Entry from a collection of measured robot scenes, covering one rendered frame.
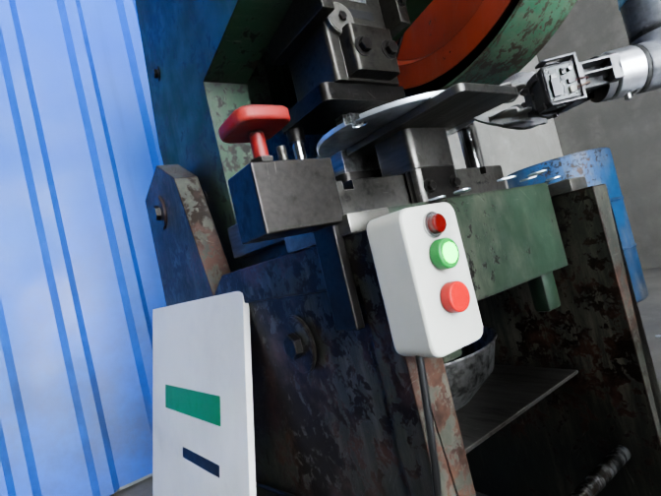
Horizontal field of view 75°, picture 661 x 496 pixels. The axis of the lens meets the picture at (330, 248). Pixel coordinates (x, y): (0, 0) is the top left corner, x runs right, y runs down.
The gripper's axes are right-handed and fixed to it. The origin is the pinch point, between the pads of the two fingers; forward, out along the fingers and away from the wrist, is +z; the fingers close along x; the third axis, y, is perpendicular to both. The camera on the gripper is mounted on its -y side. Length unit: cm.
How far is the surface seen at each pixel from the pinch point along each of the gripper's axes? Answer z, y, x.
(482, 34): -12.9, -21.2, -21.6
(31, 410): 136, -62, 42
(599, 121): -189, -278, -41
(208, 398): 57, -6, 37
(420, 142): 11.2, 5.7, 3.7
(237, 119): 33.0, 32.0, 3.3
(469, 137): -1.0, -9.1, 1.7
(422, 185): 12.7, 6.7, 10.4
